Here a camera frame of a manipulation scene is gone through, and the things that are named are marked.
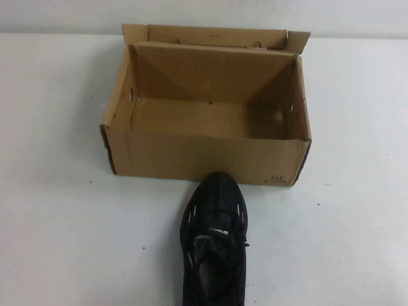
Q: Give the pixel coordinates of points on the brown cardboard shoe box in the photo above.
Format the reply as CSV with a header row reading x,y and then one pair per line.
x,y
204,156

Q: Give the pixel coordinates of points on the black knit sneaker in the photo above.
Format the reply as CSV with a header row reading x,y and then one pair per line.
x,y
213,255

